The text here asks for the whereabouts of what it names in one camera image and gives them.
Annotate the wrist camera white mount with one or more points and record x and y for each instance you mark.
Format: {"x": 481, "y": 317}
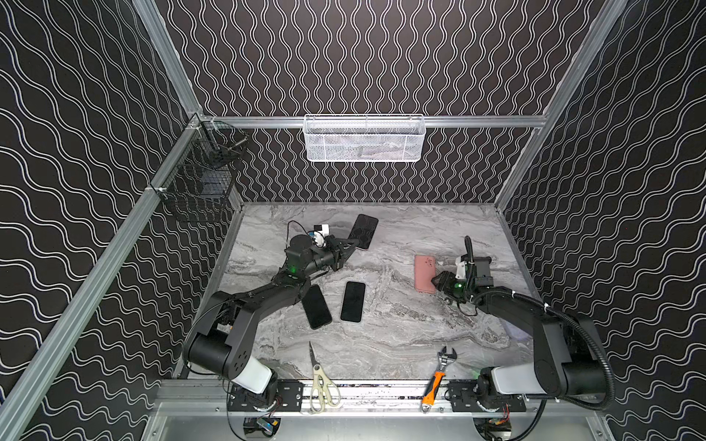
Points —
{"x": 319, "y": 234}
{"x": 461, "y": 269}

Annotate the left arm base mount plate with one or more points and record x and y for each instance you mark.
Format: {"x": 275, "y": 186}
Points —
{"x": 280, "y": 396}

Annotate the pink phone case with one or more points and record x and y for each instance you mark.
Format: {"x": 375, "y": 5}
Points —
{"x": 424, "y": 272}

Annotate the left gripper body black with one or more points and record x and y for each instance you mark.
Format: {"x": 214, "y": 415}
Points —
{"x": 339, "y": 249}

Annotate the beige handled scissors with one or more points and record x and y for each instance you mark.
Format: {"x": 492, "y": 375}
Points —
{"x": 324, "y": 392}

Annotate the black wire basket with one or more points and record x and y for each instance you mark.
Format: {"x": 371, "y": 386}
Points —
{"x": 199, "y": 190}

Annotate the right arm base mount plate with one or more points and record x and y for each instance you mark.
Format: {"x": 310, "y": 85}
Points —
{"x": 465, "y": 396}

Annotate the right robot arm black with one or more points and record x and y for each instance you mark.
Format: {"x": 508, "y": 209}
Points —
{"x": 569, "y": 362}

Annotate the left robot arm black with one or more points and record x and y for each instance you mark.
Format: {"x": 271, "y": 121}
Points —
{"x": 221, "y": 340}

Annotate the phone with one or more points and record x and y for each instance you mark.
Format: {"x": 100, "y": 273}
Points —
{"x": 363, "y": 230}

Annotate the black smartphone green case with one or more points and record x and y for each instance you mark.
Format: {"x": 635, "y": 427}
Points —
{"x": 353, "y": 302}

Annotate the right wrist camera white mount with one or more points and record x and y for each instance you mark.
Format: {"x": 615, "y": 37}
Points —
{"x": 461, "y": 269}

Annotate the black smartphone left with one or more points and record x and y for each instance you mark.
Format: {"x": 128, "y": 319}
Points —
{"x": 315, "y": 307}

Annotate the orange handled adjustable wrench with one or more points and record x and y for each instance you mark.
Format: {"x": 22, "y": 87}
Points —
{"x": 445, "y": 358}

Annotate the white wire mesh basket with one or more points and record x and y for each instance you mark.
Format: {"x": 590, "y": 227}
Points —
{"x": 359, "y": 138}

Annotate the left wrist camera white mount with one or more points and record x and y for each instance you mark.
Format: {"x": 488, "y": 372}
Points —
{"x": 319, "y": 234}

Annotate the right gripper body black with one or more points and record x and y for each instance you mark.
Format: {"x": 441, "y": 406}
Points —
{"x": 475, "y": 265}

